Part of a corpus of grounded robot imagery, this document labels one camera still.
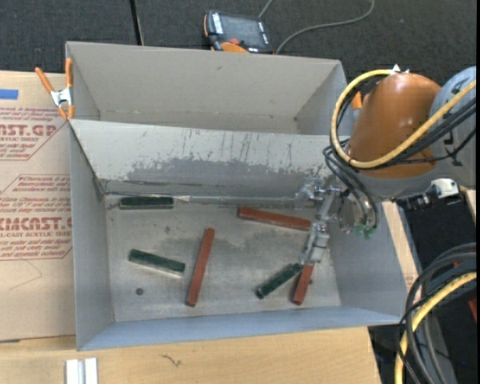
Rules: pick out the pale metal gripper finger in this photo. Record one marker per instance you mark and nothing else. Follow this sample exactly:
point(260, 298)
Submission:
point(315, 243)
point(313, 193)

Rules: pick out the red-brown flat block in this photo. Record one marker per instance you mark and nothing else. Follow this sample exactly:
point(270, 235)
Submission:
point(302, 286)
point(274, 218)
point(200, 266)

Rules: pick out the dark green flat block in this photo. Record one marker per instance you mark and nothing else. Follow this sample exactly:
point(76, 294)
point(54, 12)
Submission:
point(146, 202)
point(278, 281)
point(156, 261)

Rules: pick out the grey metal bin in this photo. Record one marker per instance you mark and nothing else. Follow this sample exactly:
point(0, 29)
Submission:
point(240, 254)

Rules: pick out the brown cardboard board, red print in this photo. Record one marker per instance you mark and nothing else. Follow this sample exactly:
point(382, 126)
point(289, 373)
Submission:
point(32, 294)

